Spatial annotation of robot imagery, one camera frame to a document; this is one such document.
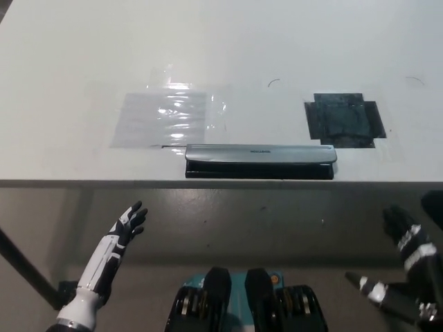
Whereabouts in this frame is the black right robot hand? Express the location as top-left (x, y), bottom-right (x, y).
top-left (345, 204), bottom-right (443, 326)

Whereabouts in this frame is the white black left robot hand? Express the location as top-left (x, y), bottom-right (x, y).
top-left (75, 200), bottom-right (149, 299)

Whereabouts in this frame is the silver black paper hole puncher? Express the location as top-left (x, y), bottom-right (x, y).
top-left (183, 143), bottom-right (338, 181)

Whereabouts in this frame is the black floor tape patch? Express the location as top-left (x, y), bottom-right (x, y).
top-left (57, 280), bottom-right (79, 309)

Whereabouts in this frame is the black metal table leg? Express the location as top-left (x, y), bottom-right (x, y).
top-left (0, 226), bottom-right (65, 311)
top-left (419, 190), bottom-right (443, 223)

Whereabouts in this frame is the clear plastic sheet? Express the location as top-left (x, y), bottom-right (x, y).
top-left (109, 65), bottom-right (231, 150)

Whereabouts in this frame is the black tape patch on table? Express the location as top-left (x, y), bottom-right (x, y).
top-left (303, 92), bottom-right (387, 150)

